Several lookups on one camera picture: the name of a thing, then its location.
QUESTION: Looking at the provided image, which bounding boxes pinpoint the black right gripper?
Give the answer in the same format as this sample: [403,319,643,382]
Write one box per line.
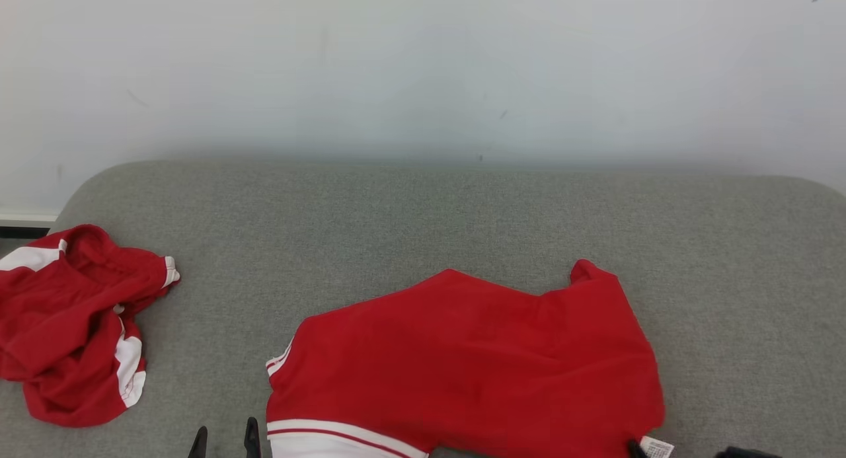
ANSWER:
[627,439,785,458]

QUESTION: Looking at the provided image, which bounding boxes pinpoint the red shorts with white stripes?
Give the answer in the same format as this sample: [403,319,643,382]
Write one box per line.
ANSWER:
[0,224,181,428]

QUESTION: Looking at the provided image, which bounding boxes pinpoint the red basketball jersey number 23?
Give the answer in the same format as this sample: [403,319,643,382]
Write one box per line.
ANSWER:
[265,259,675,458]

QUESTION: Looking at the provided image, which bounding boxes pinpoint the white wall baseboard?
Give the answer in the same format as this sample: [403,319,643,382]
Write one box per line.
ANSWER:
[0,212,61,229]

